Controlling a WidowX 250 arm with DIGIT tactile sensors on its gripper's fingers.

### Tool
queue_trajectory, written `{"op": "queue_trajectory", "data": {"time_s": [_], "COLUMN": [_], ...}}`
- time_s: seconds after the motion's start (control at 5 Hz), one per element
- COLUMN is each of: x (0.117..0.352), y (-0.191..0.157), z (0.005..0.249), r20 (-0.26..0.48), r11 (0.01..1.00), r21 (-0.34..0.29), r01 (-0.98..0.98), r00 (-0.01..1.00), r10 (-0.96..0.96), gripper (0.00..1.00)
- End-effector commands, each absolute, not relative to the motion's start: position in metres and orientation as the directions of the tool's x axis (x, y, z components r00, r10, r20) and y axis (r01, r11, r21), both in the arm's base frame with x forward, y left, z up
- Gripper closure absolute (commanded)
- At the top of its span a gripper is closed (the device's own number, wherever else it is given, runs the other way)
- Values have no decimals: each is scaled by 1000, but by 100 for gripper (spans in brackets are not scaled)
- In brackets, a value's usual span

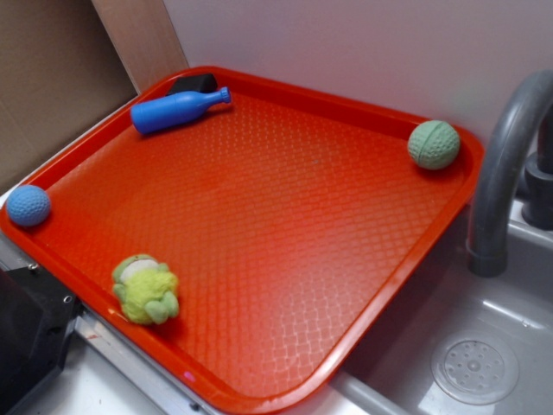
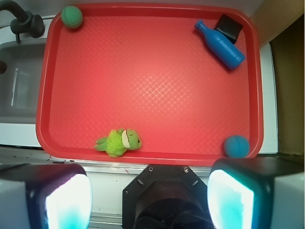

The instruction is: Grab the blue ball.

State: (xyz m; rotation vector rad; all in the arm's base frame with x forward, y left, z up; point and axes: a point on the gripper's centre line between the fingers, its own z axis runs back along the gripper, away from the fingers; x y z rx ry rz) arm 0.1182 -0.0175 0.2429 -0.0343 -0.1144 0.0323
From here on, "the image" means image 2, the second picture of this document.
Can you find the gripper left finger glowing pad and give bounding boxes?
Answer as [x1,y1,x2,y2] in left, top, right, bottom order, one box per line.
[0,164,92,229]

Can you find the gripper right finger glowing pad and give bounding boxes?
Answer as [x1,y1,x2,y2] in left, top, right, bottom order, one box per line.
[207,157,305,229]

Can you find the blue textured ball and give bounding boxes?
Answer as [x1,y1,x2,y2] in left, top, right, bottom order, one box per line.
[224,135,250,158]

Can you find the green textured ball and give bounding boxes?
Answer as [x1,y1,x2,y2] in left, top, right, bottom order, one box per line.
[61,6,83,29]

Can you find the green plush toy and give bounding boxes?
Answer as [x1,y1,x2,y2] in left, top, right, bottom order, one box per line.
[94,128,142,158]

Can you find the grey sink basin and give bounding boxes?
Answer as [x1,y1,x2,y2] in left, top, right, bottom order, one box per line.
[0,39,46,124]

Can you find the blue plastic bottle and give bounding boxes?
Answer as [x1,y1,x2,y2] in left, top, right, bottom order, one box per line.
[194,20,245,70]

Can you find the red plastic tray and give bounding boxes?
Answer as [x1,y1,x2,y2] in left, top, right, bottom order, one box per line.
[36,3,264,166]

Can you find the black square block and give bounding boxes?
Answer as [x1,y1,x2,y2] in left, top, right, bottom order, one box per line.
[214,14,243,44]

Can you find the black faucet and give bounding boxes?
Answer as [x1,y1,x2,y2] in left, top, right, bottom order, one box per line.
[0,0,45,43]

